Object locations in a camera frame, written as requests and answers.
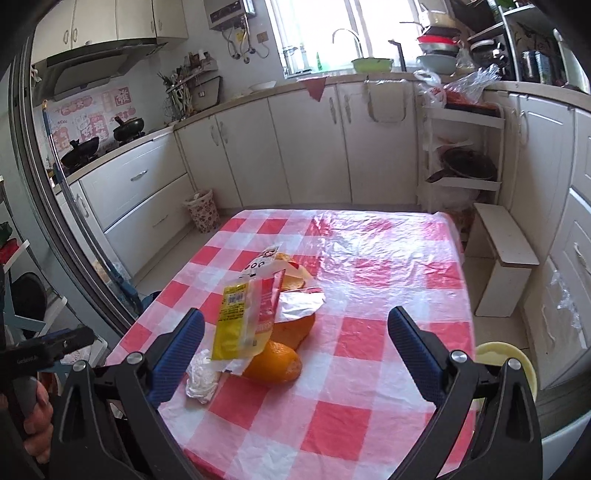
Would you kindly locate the black microwave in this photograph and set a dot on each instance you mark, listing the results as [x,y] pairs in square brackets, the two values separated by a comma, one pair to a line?
[473,10]

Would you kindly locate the yellow and red snack packet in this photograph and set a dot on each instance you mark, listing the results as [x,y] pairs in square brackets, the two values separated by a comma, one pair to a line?
[235,318]

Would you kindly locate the white step stool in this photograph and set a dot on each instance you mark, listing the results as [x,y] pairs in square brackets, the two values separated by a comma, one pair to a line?
[503,258]

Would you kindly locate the pink hanging cloth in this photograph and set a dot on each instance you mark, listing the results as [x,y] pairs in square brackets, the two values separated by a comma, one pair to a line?
[316,87]

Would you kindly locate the wall socket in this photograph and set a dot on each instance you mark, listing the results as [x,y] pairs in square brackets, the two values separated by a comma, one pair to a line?
[262,36]

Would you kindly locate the white upper cabinets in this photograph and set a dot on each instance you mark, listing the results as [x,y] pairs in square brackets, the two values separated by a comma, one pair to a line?
[111,18]

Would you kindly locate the utensil wall rack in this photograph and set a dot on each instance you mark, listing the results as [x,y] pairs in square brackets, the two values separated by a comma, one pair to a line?
[184,87]

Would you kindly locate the wall water heater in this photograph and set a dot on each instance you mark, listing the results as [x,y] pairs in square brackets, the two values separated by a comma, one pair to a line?
[229,10]

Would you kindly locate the white double door cabinets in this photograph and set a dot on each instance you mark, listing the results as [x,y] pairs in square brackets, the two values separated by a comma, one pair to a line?
[300,143]

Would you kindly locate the white flat drawer cabinet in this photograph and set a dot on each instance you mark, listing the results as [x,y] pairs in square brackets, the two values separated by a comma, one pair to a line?
[134,207]

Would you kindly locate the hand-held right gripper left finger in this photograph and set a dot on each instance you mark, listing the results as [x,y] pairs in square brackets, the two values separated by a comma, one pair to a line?
[180,355]

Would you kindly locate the red and white plastic bag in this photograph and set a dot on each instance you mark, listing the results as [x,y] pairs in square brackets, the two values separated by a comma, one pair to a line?
[431,87]

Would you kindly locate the silver foil wrapper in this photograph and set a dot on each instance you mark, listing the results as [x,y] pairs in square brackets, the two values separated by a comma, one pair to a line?
[300,305]

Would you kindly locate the white bowl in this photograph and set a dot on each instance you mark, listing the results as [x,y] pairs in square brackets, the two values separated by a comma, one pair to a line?
[262,86]

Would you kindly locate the orange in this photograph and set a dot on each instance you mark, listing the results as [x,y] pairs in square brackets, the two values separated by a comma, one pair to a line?
[274,363]
[295,331]

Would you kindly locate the clear plastic film on drawer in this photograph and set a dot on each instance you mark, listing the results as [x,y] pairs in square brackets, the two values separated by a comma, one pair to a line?
[562,295]

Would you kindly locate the black faucet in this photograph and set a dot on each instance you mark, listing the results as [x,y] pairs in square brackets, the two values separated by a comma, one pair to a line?
[399,55]

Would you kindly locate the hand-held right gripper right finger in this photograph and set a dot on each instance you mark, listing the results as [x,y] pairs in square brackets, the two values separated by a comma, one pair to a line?
[413,353]

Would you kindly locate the pink wall stickers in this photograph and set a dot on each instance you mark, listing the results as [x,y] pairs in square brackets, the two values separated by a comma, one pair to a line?
[92,117]

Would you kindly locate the white storage rack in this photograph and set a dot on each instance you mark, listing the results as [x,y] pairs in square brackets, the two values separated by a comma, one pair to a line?
[461,152]

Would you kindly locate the floral trash bin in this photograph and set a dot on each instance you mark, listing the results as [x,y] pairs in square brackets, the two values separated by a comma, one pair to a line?
[203,210]

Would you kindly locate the range hood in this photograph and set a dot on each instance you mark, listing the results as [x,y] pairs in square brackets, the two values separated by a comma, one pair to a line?
[87,64]

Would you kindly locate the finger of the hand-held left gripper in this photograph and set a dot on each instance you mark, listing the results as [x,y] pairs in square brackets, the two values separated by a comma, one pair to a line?
[69,342]

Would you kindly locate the white printed snack packet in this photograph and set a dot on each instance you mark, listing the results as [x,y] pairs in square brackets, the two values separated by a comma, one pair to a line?
[265,261]

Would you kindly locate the white countertop shelf unit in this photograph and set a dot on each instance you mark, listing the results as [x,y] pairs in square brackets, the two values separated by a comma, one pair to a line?
[540,55]

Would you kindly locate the red checkered tablecloth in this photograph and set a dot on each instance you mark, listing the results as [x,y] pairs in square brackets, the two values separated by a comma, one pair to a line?
[369,323]

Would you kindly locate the green basin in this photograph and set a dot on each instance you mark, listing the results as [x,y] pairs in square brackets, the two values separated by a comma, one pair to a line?
[371,64]

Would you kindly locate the window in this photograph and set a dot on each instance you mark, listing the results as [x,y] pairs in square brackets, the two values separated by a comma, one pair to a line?
[341,32]

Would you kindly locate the white panelled drawer cabinet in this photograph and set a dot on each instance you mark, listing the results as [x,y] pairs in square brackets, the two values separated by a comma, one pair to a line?
[545,194]

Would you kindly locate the chrome faucet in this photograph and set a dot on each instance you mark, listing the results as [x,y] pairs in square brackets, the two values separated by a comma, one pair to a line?
[346,39]

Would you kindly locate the black slipper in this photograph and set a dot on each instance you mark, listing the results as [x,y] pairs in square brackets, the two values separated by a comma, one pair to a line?
[27,295]

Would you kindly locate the white hanging bag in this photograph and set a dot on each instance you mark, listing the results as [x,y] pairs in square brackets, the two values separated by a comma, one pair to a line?
[385,102]

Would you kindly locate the grey metal door frame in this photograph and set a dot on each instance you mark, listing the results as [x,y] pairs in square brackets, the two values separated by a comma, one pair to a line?
[27,138]

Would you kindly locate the clear crumpled plastic bag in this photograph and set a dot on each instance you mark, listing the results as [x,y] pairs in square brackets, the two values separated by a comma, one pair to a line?
[473,83]

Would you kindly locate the black wok on stove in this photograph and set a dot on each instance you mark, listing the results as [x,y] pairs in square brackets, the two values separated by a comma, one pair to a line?
[81,153]

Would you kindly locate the stack of basins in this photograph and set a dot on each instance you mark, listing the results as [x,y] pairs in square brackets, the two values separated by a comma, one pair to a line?
[438,50]

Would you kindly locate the person's left hand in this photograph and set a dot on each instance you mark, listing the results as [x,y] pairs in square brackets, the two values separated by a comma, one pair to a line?
[39,427]

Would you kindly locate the dark hanging tray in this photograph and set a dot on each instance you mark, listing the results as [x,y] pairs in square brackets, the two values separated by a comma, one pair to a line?
[208,90]

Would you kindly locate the crumpled white tissue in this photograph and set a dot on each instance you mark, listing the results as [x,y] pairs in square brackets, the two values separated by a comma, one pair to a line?
[201,377]

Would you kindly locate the black cooking pot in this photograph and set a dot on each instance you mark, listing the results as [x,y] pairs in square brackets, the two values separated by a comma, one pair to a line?
[129,129]

